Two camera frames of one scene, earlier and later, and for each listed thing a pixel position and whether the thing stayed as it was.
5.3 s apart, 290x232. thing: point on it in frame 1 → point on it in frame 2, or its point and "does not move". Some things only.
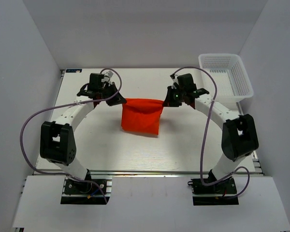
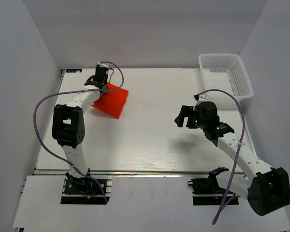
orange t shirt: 141,115 → 112,104
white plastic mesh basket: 233,83 does not move
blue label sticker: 76,70 does not move
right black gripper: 168,100 → 186,111
